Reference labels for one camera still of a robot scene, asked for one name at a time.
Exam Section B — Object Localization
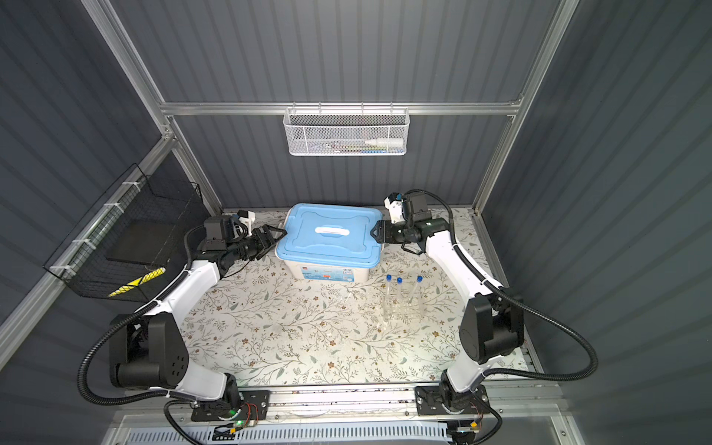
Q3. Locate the white bottle in basket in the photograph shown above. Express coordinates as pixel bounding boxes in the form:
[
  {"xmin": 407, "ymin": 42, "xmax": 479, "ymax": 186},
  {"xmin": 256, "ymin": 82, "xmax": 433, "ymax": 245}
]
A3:
[{"xmin": 365, "ymin": 138, "xmax": 405, "ymax": 150}]

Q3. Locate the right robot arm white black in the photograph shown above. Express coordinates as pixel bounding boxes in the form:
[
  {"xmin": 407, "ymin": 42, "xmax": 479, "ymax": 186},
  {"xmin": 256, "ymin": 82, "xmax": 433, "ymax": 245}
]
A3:
[{"xmin": 371, "ymin": 189, "xmax": 599, "ymax": 413}]

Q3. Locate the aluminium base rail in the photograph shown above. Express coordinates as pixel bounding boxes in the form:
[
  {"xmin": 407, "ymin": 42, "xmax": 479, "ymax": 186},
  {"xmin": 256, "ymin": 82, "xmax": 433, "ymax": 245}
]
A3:
[{"xmin": 102, "ymin": 380, "xmax": 585, "ymax": 445}]

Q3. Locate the clear plastic tube rack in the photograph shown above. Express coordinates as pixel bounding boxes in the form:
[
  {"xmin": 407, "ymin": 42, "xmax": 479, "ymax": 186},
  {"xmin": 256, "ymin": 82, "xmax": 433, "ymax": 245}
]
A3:
[{"xmin": 380, "ymin": 281, "xmax": 425, "ymax": 328}]

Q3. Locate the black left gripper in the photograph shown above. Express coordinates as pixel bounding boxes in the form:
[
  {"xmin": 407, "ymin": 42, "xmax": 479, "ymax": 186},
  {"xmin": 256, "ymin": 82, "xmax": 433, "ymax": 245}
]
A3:
[{"xmin": 227, "ymin": 224, "xmax": 286, "ymax": 263}]

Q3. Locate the blue plastic box lid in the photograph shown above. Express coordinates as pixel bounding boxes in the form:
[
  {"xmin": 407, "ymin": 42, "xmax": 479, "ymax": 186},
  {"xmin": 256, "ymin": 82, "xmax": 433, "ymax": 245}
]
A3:
[{"xmin": 276, "ymin": 203, "xmax": 383, "ymax": 269}]

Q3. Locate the black wire wall basket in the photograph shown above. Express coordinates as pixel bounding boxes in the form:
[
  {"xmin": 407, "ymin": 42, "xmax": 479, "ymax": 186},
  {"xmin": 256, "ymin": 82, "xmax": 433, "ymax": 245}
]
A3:
[{"xmin": 44, "ymin": 168, "xmax": 208, "ymax": 302}]

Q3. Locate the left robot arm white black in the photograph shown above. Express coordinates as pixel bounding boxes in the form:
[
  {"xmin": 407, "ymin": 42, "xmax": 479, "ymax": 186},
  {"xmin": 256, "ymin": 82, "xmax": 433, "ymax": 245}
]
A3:
[{"xmin": 76, "ymin": 211, "xmax": 287, "ymax": 416}]

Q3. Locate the white plastic storage box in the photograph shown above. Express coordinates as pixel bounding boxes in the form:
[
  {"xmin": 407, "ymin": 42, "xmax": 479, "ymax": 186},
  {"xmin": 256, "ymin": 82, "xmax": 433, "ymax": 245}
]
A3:
[{"xmin": 284, "ymin": 260, "xmax": 371, "ymax": 283}]

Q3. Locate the yellow black striped tape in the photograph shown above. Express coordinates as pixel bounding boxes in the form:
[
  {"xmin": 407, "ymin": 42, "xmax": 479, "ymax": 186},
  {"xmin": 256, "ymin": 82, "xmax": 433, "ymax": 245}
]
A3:
[{"xmin": 109, "ymin": 267, "xmax": 166, "ymax": 298}]

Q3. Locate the white wire mesh basket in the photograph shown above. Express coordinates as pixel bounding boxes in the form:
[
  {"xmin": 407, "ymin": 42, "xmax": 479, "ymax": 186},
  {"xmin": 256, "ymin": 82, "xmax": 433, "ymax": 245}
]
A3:
[{"xmin": 283, "ymin": 111, "xmax": 411, "ymax": 157}]

